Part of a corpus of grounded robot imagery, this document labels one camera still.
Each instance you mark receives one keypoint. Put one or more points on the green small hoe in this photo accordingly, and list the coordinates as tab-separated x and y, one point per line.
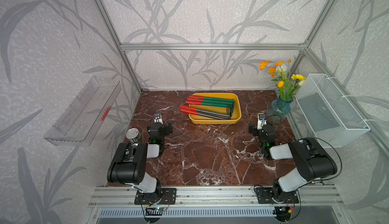
229	106
211	102
209	99

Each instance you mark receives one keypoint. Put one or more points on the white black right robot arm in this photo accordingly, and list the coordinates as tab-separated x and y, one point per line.
311	163

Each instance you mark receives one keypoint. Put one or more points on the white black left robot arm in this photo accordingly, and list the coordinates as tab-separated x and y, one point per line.
128	166

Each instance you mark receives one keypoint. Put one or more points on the yellow plastic storage box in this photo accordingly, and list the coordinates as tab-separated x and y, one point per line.
236	115

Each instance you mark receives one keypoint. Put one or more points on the upright metal tin can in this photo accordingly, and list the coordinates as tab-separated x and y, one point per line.
134	136

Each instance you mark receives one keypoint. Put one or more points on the blue glass vase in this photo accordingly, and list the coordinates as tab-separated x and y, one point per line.
278	110

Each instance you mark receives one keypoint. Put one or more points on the orange yellow artificial flowers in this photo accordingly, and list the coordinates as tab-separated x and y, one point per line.
286	83

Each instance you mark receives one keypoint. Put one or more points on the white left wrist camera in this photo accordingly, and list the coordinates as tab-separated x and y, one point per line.
158	118

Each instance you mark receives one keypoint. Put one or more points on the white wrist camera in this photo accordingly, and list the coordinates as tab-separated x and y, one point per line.
158	118
261	121

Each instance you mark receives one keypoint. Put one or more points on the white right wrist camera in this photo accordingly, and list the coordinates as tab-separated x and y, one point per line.
261	121

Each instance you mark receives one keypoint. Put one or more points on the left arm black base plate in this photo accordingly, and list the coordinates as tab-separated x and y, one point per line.
162	196

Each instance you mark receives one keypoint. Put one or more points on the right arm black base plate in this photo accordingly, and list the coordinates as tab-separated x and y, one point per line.
275	195

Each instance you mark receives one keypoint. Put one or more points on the clear plastic wall shelf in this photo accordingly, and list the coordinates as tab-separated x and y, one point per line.
79	124

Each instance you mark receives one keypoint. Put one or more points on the aluminium front rail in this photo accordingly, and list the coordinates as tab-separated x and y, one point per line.
207	196

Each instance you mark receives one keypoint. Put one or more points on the white wire mesh basket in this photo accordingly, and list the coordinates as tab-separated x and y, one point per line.
329	112

